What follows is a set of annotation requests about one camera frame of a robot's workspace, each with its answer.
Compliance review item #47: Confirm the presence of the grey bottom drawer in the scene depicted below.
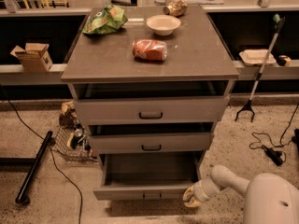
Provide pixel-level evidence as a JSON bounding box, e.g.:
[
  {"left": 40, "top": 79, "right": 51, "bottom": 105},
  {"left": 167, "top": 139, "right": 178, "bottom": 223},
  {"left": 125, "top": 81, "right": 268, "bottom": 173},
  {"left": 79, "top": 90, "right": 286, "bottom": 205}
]
[{"left": 93, "top": 151, "right": 203, "bottom": 200}]

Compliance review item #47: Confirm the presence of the grey drawer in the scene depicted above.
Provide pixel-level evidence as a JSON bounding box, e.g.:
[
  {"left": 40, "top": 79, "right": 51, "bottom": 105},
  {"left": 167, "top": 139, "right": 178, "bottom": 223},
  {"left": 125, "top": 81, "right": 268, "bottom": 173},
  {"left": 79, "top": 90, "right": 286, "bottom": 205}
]
[
  {"left": 74, "top": 81, "right": 229, "bottom": 125},
  {"left": 93, "top": 151, "right": 203, "bottom": 200},
  {"left": 89, "top": 122, "right": 214, "bottom": 154}
]

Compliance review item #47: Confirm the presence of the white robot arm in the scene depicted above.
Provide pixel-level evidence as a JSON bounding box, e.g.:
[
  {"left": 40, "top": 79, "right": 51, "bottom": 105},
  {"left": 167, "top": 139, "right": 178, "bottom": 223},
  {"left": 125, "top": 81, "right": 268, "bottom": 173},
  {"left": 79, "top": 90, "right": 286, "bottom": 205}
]
[{"left": 183, "top": 165, "right": 299, "bottom": 224}]

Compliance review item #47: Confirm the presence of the grey middle drawer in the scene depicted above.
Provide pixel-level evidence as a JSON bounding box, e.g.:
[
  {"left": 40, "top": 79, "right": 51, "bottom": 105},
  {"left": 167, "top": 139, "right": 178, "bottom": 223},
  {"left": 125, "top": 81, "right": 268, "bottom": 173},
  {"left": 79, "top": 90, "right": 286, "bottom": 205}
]
[{"left": 89, "top": 122, "right": 214, "bottom": 154}]

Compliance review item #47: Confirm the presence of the grey top drawer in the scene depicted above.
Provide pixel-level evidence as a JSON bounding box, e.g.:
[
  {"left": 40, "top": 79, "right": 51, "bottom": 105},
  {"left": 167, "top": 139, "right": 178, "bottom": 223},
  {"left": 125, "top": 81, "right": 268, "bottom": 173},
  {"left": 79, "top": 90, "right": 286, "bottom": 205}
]
[{"left": 74, "top": 81, "right": 229, "bottom": 125}]

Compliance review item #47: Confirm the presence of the grey drawer cabinet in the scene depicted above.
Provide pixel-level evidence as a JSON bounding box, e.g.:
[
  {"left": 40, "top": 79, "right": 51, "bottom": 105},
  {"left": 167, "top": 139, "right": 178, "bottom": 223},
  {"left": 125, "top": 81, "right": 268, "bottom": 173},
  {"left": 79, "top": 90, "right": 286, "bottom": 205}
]
[{"left": 60, "top": 5, "right": 240, "bottom": 161}]

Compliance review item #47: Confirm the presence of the red crushed soda can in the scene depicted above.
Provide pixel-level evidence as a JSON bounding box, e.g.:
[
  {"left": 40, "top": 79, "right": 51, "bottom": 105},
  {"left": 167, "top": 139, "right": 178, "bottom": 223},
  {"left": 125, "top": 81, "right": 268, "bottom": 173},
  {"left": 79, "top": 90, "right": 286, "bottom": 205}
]
[{"left": 133, "top": 39, "right": 167, "bottom": 62}]

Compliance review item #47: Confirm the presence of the white takeout tray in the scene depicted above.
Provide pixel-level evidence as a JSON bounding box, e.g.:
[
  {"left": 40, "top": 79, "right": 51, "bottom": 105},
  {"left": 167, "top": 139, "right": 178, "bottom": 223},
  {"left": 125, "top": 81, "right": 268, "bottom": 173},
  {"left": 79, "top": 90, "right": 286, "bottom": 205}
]
[{"left": 239, "top": 49, "right": 268, "bottom": 66}]

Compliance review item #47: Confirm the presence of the yellow black tape measure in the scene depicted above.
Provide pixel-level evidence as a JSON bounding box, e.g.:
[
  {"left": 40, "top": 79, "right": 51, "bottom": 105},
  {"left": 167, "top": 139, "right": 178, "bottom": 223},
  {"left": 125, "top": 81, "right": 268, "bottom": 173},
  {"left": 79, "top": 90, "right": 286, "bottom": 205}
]
[{"left": 277, "top": 55, "right": 291, "bottom": 66}]

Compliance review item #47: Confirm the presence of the black metal stand leg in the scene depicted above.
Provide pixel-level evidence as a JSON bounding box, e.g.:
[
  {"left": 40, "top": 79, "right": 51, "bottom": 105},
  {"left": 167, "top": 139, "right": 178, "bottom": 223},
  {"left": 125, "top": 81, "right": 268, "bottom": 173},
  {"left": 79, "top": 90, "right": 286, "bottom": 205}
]
[{"left": 0, "top": 131, "right": 53, "bottom": 205}]

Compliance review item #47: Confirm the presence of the white bowl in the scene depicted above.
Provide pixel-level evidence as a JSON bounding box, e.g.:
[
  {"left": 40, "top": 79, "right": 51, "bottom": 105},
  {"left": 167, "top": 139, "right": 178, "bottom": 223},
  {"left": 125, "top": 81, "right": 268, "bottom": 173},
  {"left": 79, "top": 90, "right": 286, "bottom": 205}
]
[{"left": 147, "top": 15, "right": 181, "bottom": 36}]

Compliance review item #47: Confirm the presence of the green chip bag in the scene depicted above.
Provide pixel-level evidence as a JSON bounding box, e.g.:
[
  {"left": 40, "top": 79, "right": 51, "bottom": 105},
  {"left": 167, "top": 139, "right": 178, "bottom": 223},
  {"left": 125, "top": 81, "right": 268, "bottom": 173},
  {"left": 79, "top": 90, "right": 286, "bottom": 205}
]
[{"left": 83, "top": 5, "right": 128, "bottom": 35}]

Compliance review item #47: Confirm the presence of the grabber reacher tool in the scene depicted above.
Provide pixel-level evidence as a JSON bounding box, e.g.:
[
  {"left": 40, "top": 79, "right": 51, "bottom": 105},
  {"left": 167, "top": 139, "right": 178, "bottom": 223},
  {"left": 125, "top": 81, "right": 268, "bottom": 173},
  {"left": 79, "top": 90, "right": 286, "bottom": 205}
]
[{"left": 235, "top": 13, "right": 285, "bottom": 121}]

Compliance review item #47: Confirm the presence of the small cardboard box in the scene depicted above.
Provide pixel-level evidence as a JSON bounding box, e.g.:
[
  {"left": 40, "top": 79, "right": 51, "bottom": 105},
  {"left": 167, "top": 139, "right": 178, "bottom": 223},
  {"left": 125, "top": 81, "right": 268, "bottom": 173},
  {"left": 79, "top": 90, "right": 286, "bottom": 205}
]
[{"left": 10, "top": 43, "right": 52, "bottom": 73}]

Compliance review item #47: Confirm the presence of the black power adapter cable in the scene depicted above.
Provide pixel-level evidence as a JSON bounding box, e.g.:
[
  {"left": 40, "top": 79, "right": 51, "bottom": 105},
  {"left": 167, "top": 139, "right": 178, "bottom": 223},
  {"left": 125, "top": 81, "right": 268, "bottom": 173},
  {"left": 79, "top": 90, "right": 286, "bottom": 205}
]
[{"left": 248, "top": 101, "right": 299, "bottom": 167}]

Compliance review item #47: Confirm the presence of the black floor cable left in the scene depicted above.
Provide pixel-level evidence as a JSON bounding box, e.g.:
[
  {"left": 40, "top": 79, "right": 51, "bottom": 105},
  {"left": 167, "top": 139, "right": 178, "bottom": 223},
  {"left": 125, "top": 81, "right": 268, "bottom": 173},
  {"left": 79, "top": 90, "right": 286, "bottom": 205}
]
[{"left": 0, "top": 84, "right": 84, "bottom": 224}]

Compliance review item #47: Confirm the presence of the wire basket with items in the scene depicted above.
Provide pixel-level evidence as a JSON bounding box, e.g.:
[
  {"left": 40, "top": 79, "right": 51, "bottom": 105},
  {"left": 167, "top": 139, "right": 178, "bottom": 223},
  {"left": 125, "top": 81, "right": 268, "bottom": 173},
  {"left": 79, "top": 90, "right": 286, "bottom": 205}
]
[{"left": 54, "top": 101, "right": 97, "bottom": 162}]

